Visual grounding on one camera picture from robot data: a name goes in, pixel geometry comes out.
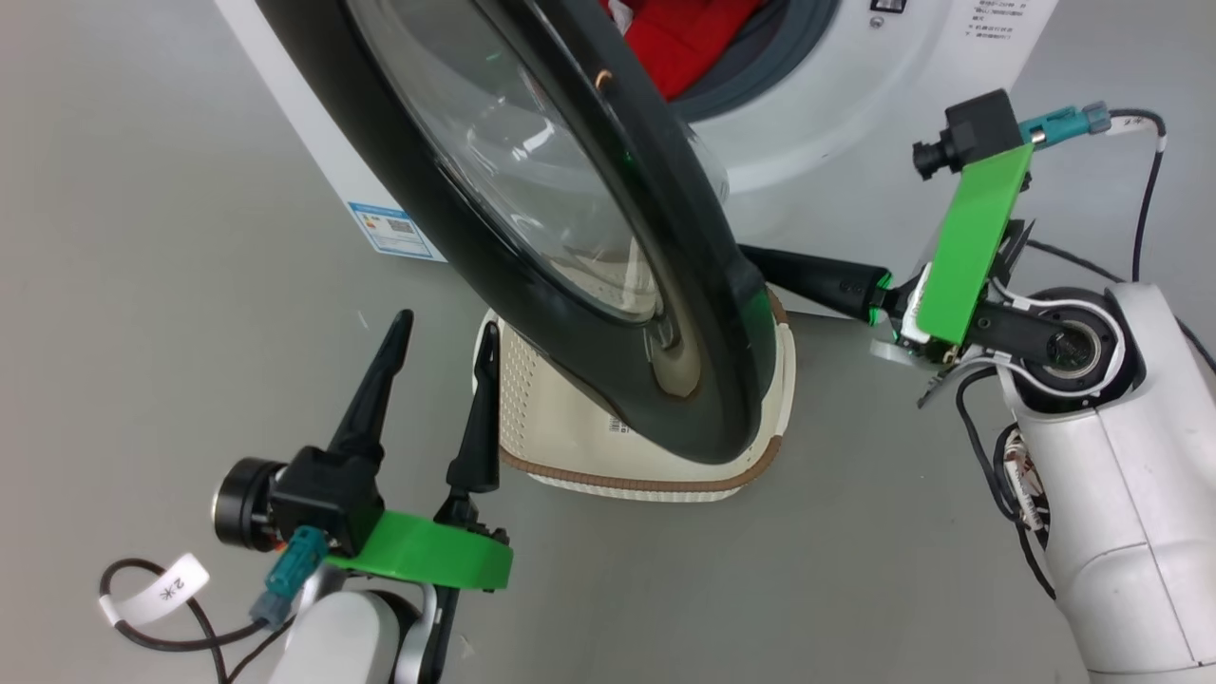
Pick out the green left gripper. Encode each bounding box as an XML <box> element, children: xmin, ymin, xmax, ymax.
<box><xmin>323</xmin><ymin>309</ymin><xmax>515</xmax><ymax>594</ymax></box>

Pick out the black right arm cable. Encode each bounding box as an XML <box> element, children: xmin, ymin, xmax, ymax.
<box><xmin>955</xmin><ymin>366</ymin><xmax>1057</xmax><ymax>601</ymax></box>

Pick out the black round glass washer door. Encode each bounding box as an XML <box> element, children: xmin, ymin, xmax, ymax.
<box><xmin>255</xmin><ymin>0</ymin><xmax>780</xmax><ymax>466</ymax></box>

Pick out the cream perforated laundry basket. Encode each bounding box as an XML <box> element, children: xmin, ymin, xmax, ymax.
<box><xmin>472</xmin><ymin>285</ymin><xmax>797</xmax><ymax>503</ymax></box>

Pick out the blue energy label sticker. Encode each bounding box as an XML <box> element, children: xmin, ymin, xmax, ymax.
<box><xmin>347</xmin><ymin>199</ymin><xmax>447</xmax><ymax>263</ymax></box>

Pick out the black right camera cable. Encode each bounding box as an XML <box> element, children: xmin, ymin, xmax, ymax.
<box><xmin>1018</xmin><ymin>100</ymin><xmax>1168</xmax><ymax>284</ymax></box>

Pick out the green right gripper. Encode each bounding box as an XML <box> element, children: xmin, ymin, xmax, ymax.
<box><xmin>739</xmin><ymin>142</ymin><xmax>1057</xmax><ymax>370</ymax></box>

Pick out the white front-load washing machine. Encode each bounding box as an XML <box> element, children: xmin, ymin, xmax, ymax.
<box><xmin>214</xmin><ymin>0</ymin><xmax>1060</xmax><ymax>319</ymax></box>

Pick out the red cloth garment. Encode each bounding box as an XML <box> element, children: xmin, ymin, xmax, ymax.
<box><xmin>600</xmin><ymin>0</ymin><xmax>770</xmax><ymax>103</ymax></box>

